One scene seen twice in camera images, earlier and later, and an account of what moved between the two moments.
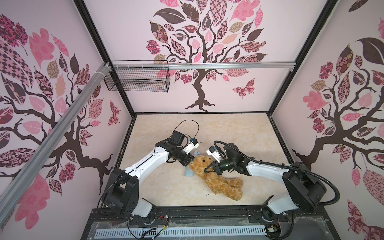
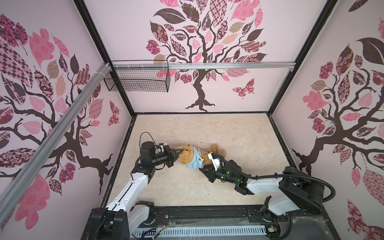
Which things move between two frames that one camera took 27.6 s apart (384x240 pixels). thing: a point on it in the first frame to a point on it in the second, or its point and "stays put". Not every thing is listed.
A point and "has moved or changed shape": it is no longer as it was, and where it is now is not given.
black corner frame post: x=326 y=12 stays put
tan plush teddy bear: x=230 y=187 has moved or changed shape
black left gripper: x=187 y=161 to x=172 y=156
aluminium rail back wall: x=157 y=65 stays put
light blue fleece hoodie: x=188 y=172 to x=197 y=162
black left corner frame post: x=95 y=35 stays put
